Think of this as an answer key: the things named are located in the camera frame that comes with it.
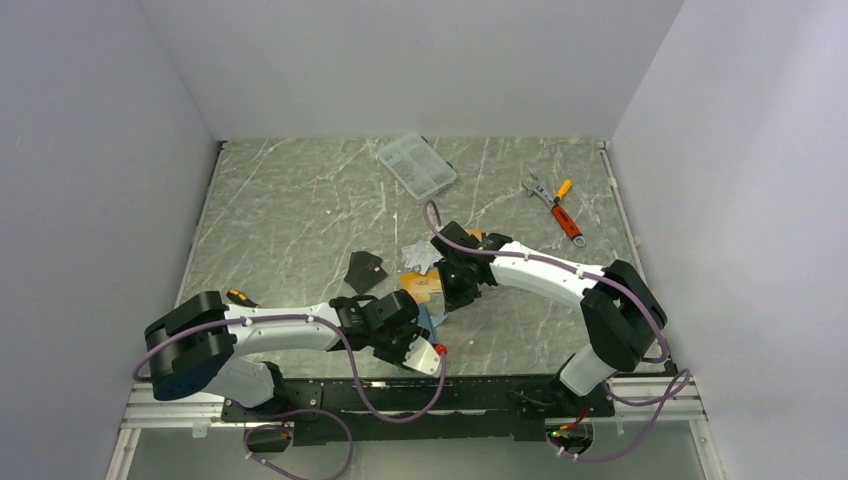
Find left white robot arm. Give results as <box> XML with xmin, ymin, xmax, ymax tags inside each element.
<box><xmin>133</xmin><ymin>290</ymin><xmax>443</xmax><ymax>420</ymax></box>

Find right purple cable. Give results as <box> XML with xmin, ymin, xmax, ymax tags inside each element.
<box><xmin>422</xmin><ymin>199</ymin><xmax>693</xmax><ymax>464</ymax></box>

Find aluminium rail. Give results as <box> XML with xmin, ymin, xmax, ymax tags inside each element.
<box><xmin>121</xmin><ymin>383</ymin><xmax>224</xmax><ymax>429</ymax></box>

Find clear plastic organizer box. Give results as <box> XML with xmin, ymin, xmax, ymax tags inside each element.
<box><xmin>377</xmin><ymin>134</ymin><xmax>457</xmax><ymax>201</ymax></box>

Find blue card holder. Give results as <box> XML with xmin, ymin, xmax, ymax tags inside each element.
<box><xmin>416</xmin><ymin>304</ymin><xmax>448</xmax><ymax>345</ymax></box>

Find red handled adjustable wrench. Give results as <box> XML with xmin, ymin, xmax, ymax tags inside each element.
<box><xmin>522</xmin><ymin>171</ymin><xmax>587</xmax><ymax>248</ymax></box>

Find black yellow screwdriver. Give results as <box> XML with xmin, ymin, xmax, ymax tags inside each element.
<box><xmin>226</xmin><ymin>289</ymin><xmax>259</xmax><ymax>308</ymax></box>

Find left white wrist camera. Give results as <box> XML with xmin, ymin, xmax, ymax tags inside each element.
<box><xmin>401</xmin><ymin>337</ymin><xmax>444</xmax><ymax>377</ymax></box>

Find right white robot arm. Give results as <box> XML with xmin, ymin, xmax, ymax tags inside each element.
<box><xmin>430</xmin><ymin>222</ymin><xmax>668</xmax><ymax>415</ymax></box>

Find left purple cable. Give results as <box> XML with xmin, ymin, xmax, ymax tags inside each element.
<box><xmin>132</xmin><ymin>313</ymin><xmax>449</xmax><ymax>480</ymax></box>

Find purple cable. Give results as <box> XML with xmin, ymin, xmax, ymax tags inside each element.
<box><xmin>422</xmin><ymin>199</ymin><xmax>693</xmax><ymax>464</ymax></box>
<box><xmin>132</xmin><ymin>313</ymin><xmax>449</xmax><ymax>480</ymax></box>

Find silver credit card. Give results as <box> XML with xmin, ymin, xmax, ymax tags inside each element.
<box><xmin>401</xmin><ymin>240</ymin><xmax>442</xmax><ymax>275</ymax></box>

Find orange handled screwdriver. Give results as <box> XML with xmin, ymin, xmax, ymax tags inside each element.
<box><xmin>553</xmin><ymin>179</ymin><xmax>572</xmax><ymax>205</ymax></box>

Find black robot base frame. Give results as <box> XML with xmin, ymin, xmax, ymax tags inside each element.
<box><xmin>220</xmin><ymin>374</ymin><xmax>617</xmax><ymax>445</ymax></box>

